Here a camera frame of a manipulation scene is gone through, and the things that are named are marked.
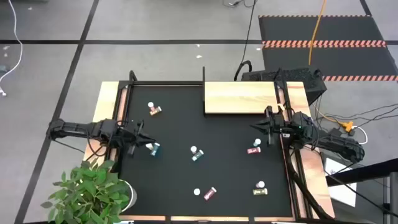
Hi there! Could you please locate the light wooden shelf board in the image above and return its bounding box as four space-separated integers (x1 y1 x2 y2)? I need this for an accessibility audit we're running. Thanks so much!
203 80 280 115

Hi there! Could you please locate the yellow hanging cable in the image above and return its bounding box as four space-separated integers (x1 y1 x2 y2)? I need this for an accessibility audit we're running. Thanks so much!
308 0 328 65

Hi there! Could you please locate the white power cable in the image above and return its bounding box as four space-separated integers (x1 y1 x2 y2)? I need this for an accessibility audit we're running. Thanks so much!
354 126 369 146

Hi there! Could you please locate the black table mat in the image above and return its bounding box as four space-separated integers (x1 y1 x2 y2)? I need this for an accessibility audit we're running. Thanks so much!
119 84 295 218

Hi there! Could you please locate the black perforated computer case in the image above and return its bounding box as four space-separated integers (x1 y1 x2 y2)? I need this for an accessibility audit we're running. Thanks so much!
241 67 328 105

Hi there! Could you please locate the white plant pot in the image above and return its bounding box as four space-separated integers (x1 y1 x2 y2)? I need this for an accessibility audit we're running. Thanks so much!
119 179 137 212

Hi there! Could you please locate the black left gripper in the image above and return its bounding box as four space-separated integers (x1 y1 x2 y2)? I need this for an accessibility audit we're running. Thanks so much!
119 119 156 156

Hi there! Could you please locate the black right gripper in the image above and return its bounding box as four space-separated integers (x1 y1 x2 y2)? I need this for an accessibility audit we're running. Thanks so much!
250 105 292 146

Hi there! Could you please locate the black hazard-striped floor mat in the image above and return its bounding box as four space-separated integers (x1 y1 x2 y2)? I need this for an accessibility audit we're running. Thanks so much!
258 14 398 82

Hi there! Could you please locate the black cable sleeve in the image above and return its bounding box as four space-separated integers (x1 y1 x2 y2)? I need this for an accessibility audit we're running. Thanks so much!
284 146 332 220

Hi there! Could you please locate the green leafy potted plant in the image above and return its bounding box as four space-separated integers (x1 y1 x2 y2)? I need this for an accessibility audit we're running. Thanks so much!
40 157 132 224

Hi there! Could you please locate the black floor cable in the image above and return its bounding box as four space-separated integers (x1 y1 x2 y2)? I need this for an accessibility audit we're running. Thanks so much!
323 104 398 122

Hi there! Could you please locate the grey metal post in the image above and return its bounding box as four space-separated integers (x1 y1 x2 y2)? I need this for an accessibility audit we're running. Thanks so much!
382 171 398 224

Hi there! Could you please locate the white paper sheet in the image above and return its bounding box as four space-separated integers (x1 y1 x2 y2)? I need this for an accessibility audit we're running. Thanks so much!
323 157 358 208

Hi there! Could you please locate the black hanging cable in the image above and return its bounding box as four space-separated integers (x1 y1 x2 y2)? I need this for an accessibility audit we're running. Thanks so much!
234 0 257 81

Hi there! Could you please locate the black metal bar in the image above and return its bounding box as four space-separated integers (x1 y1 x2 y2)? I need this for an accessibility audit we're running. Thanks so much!
325 157 398 187

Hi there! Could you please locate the orange power strip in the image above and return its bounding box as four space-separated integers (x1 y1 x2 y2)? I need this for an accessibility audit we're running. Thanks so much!
337 120 355 133

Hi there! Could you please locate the white floor cable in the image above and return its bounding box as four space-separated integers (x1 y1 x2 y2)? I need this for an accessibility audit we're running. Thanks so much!
0 0 23 97

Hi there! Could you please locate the black aluminium table frame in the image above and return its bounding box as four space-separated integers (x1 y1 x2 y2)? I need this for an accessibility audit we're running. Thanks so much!
111 70 335 223

